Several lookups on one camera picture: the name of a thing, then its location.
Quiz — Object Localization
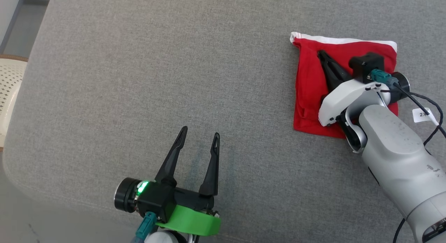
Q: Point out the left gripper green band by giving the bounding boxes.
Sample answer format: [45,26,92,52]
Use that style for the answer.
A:
[114,126,222,237]

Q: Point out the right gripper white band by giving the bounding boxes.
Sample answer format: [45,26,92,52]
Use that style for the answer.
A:
[318,49,411,127]

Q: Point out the red shorts wide white stripe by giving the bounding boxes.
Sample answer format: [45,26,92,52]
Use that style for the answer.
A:
[290,32,398,140]

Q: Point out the cream perforated laundry basket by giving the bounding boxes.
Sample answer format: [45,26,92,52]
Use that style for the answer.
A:
[0,54,29,152]

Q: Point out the black cable teal plug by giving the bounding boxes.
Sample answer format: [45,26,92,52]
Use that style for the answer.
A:
[370,69,446,139]
[132,211,158,243]

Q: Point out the white cable label tag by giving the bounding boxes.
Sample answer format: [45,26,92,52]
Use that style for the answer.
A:
[412,107,433,124]

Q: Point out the thin black cable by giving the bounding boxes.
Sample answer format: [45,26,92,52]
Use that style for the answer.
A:
[393,218,407,243]
[379,90,444,146]

